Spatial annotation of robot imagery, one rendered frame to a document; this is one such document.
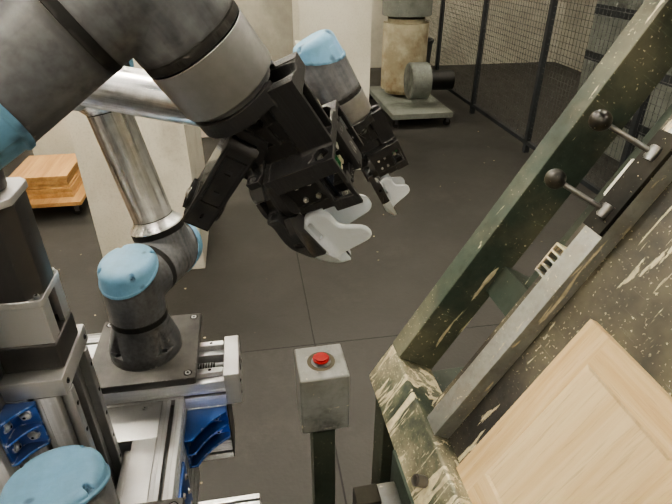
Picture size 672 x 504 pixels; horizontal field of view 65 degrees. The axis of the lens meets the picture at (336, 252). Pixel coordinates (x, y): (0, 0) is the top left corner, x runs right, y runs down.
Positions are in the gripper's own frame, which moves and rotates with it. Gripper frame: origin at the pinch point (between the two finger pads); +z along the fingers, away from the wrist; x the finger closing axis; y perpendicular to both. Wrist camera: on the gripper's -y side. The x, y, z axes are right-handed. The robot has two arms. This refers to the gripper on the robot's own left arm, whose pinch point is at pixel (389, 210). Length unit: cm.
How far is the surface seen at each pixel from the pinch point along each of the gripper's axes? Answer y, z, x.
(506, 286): 15.4, 33.7, 2.4
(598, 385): 17.1, 28.4, -34.2
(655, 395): 22, 25, -42
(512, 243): 21.2, 27.3, 7.5
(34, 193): -231, 13, 299
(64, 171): -205, 12, 308
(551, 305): 18.7, 25.4, -16.7
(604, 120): 39.0, -1.7, -10.3
